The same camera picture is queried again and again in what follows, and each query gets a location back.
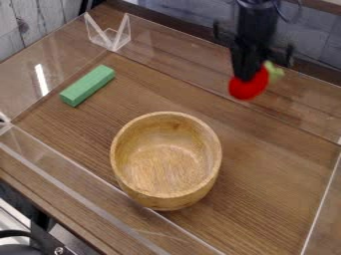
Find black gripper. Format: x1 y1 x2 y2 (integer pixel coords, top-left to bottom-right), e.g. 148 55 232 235
212 21 293 82

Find red plush strawberry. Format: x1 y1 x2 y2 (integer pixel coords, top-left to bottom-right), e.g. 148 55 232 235
227 61 285 101

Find green rectangular block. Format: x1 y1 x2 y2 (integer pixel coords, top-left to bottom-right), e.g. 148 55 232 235
60 65 116 107

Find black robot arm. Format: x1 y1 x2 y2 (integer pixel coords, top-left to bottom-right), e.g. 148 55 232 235
212 0 294 82

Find wooden bowl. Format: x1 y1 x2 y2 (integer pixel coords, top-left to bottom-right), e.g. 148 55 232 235
109 112 222 211

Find clear acrylic tray walls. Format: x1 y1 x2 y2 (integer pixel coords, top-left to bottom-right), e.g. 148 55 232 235
0 14 341 255

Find black table clamp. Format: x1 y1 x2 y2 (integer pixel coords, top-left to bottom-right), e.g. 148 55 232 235
31 219 77 255

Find clear acrylic corner bracket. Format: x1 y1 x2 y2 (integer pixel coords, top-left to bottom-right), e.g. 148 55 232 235
84 13 131 52

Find black cable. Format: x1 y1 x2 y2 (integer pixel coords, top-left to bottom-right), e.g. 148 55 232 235
0 228 33 239

